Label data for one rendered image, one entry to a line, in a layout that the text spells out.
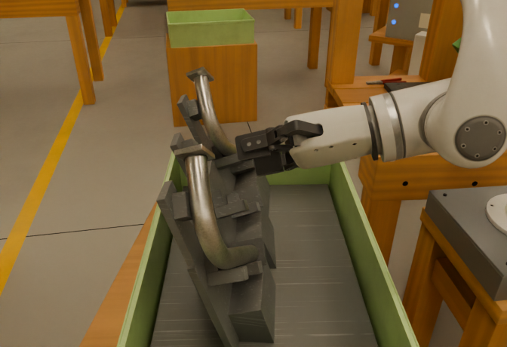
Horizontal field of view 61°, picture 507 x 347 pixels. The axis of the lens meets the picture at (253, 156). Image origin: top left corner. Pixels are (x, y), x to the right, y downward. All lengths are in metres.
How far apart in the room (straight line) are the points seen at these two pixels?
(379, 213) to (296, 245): 0.43
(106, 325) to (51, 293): 1.28
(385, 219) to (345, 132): 0.86
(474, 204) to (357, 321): 0.41
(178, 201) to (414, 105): 0.32
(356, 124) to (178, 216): 0.26
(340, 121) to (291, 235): 0.51
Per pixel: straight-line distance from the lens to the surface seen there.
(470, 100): 0.46
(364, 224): 0.86
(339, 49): 1.71
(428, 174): 1.30
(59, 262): 2.34
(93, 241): 2.40
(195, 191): 0.58
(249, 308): 0.74
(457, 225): 1.01
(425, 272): 1.18
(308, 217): 1.04
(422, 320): 1.32
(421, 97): 0.54
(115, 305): 0.96
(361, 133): 0.52
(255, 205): 0.88
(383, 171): 1.24
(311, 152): 0.52
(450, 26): 1.84
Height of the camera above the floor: 1.48
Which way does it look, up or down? 30 degrees down
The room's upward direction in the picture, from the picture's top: straight up
